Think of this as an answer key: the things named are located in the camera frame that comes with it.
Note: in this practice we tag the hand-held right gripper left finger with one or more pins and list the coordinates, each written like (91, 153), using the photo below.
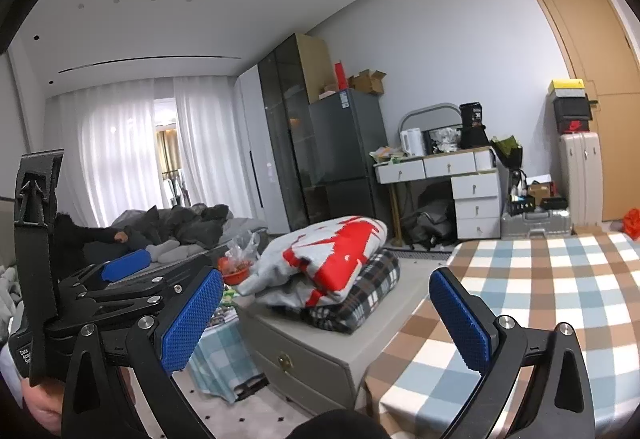
(192, 319)

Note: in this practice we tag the dark green wrapped bundle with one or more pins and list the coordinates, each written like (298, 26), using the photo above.
(507, 150)

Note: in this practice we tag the white wardrobe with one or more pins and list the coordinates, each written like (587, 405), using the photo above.
(262, 159)

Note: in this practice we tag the open cardboard box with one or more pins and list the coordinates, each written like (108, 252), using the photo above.
(367, 83)

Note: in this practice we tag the grey nightstand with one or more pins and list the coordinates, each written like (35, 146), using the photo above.
(320, 359)

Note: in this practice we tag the brown blue checked blanket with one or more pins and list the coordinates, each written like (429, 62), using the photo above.
(540, 299)

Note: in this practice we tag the black carton box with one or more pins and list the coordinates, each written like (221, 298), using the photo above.
(471, 115)

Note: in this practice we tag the black fuzzy garment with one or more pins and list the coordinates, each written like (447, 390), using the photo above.
(75, 234)

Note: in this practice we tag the beige suitcase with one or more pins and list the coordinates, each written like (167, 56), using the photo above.
(580, 179)

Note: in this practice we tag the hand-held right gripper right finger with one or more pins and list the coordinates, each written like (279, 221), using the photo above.
(460, 319)

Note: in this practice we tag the red tube pack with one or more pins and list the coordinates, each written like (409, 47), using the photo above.
(340, 76)

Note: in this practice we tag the grey sweatshirt with red print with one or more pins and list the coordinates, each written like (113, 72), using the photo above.
(325, 269)

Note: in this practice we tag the black duffel bag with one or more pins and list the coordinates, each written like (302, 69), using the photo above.
(430, 221)

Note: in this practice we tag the black crate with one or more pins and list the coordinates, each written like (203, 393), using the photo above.
(522, 206)

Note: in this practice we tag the black shoe box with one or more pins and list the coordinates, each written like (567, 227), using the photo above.
(572, 114)

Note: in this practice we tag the silver suitcase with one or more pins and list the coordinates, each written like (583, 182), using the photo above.
(537, 223)

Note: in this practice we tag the dark grey fridge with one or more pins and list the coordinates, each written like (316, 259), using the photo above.
(345, 144)

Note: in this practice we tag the black white checked shirt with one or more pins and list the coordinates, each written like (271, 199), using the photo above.
(370, 294)

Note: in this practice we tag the yellow box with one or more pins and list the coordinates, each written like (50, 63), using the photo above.
(566, 88)

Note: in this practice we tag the wooden door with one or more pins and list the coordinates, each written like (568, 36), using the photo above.
(600, 59)

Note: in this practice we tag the person's left hand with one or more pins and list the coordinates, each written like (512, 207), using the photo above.
(45, 406)

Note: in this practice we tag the arched mirror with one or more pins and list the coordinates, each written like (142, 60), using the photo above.
(430, 116)

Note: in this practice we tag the white sheer curtain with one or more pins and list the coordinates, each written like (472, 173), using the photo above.
(210, 144)
(110, 149)

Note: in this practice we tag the white desk with drawers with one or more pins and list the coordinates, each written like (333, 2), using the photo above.
(475, 189)

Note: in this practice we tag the grey sofa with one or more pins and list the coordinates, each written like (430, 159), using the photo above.
(240, 226)

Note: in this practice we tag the clear plastic bag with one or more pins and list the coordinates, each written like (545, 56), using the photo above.
(247, 244)

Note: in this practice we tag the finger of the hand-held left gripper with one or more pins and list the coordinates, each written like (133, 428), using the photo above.
(125, 264)
(125, 301)

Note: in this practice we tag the small cardboard box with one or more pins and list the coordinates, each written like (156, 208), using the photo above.
(539, 192)

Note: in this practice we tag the light blue checked tablecloth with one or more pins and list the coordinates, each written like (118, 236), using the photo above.
(220, 364)

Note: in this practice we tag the dark clothes pile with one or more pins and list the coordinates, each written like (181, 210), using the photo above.
(190, 224)

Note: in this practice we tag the red bowl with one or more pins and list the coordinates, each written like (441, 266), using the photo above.
(235, 275)

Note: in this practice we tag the white kettle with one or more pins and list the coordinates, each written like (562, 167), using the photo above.
(412, 143)

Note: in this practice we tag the person's black clothing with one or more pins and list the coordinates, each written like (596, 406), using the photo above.
(340, 426)

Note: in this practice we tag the black tray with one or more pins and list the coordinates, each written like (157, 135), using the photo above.
(555, 203)

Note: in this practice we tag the red plastic bag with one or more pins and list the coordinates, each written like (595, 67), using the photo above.
(632, 224)

